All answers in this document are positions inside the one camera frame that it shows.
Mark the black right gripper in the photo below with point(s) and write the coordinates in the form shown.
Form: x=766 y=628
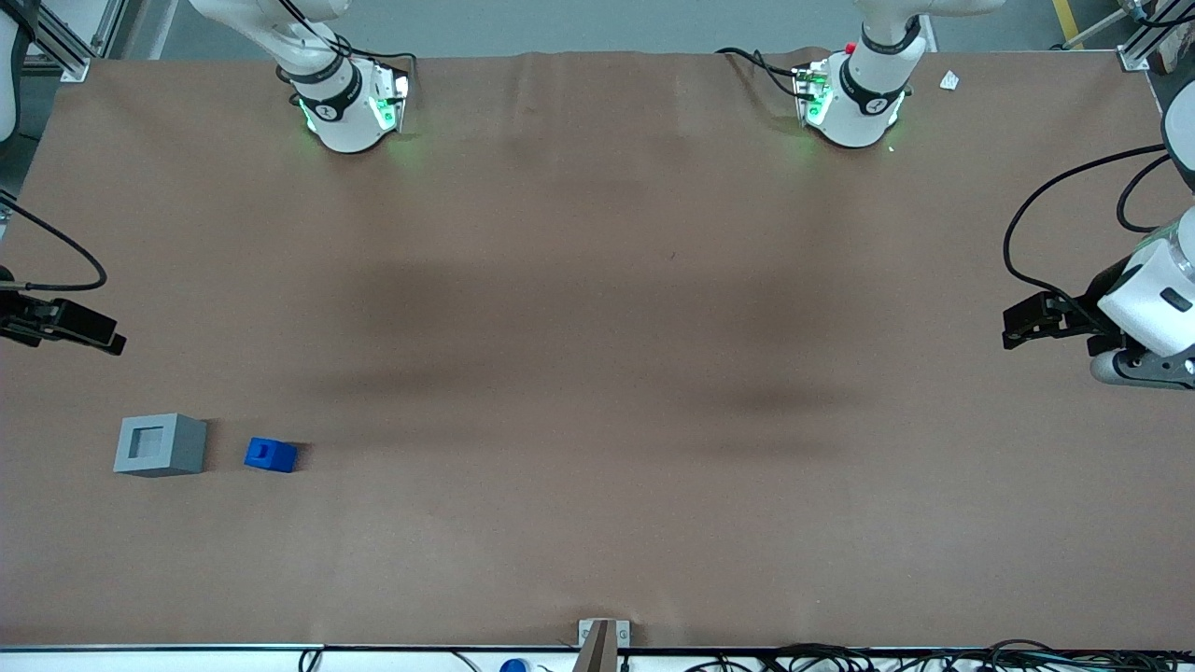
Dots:
x=21 y=317

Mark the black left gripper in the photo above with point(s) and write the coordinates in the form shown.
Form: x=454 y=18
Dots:
x=1086 y=316

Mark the blue plastic insert part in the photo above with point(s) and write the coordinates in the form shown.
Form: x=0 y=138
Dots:
x=271 y=454

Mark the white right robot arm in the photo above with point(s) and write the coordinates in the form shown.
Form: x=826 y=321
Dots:
x=341 y=121

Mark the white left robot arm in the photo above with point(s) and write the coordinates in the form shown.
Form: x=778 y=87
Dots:
x=854 y=112

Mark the gray cube base with hole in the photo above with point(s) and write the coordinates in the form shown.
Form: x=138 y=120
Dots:
x=177 y=446

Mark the small white paper scrap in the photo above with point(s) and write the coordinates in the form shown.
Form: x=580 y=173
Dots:
x=949 y=80

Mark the thin wooden stick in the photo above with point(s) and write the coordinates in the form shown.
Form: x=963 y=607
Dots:
x=1092 y=33

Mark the brown table cover sheet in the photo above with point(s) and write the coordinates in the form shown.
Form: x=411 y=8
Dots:
x=597 y=373

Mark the small blue cap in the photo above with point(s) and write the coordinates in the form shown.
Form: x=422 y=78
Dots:
x=514 y=666

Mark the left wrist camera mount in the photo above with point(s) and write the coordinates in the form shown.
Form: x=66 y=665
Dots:
x=1144 y=370

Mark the aluminium frame profile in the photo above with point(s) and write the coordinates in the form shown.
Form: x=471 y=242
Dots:
x=1134 y=58
x=65 y=42

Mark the white table edge rail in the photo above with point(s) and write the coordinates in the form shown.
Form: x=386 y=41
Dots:
x=187 y=661

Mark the gray bracket with brown post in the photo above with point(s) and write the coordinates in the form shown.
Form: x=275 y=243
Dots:
x=602 y=644

